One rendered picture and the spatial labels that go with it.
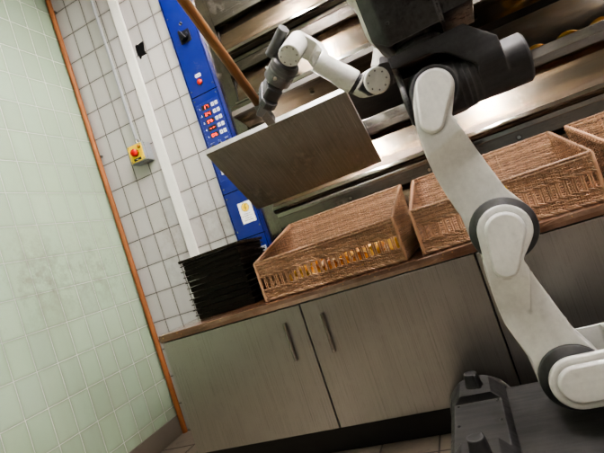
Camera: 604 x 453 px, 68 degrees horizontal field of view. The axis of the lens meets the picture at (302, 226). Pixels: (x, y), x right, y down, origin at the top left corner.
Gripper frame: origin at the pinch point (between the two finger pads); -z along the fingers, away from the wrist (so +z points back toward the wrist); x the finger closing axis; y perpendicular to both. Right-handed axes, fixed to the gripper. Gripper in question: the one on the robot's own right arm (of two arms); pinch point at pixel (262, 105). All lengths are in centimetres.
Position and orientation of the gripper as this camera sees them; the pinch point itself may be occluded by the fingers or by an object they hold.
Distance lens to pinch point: 155.6
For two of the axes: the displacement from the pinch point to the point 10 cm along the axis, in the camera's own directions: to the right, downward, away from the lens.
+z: 4.7, -5.6, -6.8
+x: -0.6, -7.9, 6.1
